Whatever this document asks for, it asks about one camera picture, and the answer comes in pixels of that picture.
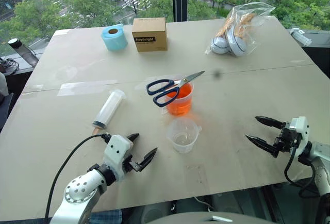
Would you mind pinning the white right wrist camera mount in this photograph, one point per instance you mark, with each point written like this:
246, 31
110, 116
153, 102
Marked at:
300, 133

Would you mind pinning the grey rounded robot body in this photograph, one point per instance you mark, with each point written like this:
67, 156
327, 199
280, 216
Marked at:
206, 218

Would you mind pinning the blue paper roll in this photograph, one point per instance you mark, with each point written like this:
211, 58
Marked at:
114, 38

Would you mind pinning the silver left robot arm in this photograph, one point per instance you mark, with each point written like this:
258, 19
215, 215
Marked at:
80, 195

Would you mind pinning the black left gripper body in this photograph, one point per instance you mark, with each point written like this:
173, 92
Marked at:
130, 163

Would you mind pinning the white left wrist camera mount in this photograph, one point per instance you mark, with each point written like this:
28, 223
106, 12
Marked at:
117, 151

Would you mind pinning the clear plastic bag with items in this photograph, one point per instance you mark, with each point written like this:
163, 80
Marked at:
237, 33

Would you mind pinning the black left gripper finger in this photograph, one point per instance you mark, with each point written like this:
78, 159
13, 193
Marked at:
149, 158
133, 136

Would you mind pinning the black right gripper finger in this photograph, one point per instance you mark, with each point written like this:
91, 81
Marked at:
260, 142
269, 121

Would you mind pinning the white device on ledge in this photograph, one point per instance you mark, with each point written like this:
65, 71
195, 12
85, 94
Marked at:
300, 37

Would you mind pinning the brown cardboard box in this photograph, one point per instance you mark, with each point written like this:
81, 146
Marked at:
149, 35

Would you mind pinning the dark water bottle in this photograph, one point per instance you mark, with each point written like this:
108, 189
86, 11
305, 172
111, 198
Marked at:
23, 51

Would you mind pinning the large clear plastic syringe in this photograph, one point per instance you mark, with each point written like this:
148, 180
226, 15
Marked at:
108, 110

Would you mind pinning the small clear plastic cup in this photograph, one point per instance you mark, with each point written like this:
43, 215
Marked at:
183, 135

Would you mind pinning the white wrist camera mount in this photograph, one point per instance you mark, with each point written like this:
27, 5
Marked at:
117, 151
300, 133

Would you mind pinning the cup of orange liquid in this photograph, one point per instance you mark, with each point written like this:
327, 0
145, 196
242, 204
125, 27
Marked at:
180, 100

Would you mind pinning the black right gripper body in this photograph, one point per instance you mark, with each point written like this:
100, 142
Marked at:
285, 138

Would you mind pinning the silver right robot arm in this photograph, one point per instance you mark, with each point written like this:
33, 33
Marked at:
318, 167

